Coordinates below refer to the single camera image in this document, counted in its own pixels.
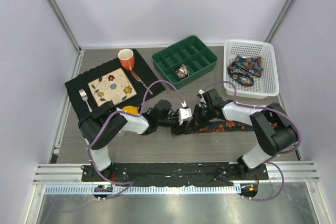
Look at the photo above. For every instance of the white slotted cable duct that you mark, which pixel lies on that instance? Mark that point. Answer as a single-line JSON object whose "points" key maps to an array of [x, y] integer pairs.
{"points": [[96, 189]]}

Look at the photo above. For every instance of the orange ceramic mug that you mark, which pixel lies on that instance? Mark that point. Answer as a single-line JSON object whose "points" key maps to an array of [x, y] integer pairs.
{"points": [[126, 58]]}

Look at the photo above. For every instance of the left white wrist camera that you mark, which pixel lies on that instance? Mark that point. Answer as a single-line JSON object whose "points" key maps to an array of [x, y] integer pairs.
{"points": [[185, 113]]}

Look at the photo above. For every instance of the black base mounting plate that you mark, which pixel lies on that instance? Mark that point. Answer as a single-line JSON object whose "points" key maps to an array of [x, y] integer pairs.
{"points": [[174, 174]]}

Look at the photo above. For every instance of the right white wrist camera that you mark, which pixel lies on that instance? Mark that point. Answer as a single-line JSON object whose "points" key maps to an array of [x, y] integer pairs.
{"points": [[202, 102]]}

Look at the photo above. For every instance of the aluminium frame rail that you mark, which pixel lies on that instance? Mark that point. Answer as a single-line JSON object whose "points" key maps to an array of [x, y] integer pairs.
{"points": [[293, 171]]}

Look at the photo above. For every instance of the square floral ceramic plate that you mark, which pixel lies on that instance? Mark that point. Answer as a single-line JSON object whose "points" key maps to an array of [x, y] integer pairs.
{"points": [[114, 86]]}

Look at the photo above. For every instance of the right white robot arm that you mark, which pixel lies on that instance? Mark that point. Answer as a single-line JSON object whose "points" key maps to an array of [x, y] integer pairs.
{"points": [[273, 129]]}

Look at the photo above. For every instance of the black cloth placemat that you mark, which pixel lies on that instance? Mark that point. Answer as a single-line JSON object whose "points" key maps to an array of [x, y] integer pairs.
{"points": [[97, 63]]}

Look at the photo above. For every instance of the orange handled table knife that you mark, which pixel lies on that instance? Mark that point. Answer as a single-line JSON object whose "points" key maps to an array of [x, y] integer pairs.
{"points": [[139, 80]]}

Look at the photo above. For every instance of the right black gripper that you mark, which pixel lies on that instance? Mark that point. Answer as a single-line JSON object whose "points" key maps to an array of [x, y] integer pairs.
{"points": [[197, 121]]}

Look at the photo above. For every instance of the green divided organizer tray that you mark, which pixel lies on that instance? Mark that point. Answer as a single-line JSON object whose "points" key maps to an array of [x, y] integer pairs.
{"points": [[190, 51]]}

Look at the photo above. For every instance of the silver fork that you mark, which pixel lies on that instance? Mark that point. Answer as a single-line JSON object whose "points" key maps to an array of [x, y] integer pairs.
{"points": [[85, 98]]}

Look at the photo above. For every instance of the blue floral tie in basket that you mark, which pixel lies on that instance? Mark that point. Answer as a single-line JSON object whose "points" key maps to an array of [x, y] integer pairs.
{"points": [[243, 70]]}

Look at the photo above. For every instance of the black orange floral tie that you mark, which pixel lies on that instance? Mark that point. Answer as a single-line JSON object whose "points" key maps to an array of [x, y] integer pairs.
{"points": [[220, 127]]}

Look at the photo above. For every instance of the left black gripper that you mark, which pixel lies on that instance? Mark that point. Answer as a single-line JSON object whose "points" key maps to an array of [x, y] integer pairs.
{"points": [[180, 129]]}

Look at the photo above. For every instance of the white plastic basket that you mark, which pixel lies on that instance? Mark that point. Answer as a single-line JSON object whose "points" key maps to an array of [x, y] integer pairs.
{"points": [[267, 84]]}

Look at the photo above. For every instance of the rolled tie in tray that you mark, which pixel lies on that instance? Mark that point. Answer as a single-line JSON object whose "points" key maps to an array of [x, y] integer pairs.
{"points": [[182, 71]]}

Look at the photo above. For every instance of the yellow plastic mug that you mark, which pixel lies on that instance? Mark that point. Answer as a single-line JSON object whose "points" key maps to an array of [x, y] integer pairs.
{"points": [[131, 109]]}

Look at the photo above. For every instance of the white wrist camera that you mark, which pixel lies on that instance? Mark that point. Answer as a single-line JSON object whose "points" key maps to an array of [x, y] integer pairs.
{"points": [[202, 102], [185, 113]]}

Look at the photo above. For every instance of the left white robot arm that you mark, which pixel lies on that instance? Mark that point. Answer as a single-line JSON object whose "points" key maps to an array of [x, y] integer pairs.
{"points": [[100, 126]]}

